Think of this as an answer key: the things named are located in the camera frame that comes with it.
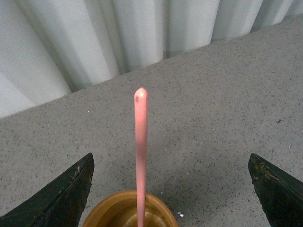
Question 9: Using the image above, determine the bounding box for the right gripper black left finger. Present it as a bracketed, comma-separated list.
[0, 153, 94, 227]

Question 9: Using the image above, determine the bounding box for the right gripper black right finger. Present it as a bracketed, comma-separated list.
[248, 153, 303, 227]

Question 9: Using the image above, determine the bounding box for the brown bamboo chopstick holder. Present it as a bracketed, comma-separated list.
[83, 190, 178, 227]

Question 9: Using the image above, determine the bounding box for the pink chopstick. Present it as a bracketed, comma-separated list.
[134, 87, 148, 227]

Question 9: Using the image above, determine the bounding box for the white pleated curtain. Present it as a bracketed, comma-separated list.
[0, 0, 303, 117]

